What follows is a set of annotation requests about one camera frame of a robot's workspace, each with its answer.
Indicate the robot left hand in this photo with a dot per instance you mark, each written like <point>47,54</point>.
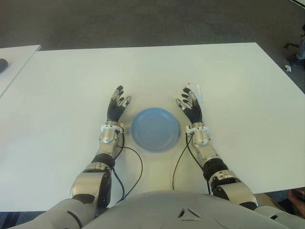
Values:
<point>115,112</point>

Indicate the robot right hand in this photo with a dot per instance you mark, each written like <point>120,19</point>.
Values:
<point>195,113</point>

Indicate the white square charger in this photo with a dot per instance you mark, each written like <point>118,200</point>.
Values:
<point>200,92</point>

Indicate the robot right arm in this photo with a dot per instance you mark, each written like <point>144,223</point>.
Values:
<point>228,186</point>

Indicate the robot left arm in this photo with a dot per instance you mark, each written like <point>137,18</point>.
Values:
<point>90,181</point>

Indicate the blue round plate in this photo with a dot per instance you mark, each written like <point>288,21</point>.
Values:
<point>155,130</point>

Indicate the grey robot torso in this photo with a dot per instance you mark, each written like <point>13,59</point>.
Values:
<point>166,210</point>

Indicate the white paper scrap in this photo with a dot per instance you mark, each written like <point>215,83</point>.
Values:
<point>288,68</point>

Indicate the black office chair base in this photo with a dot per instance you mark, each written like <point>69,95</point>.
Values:
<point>291,45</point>

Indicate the black cylindrical object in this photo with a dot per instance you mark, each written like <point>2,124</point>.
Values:
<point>3,65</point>

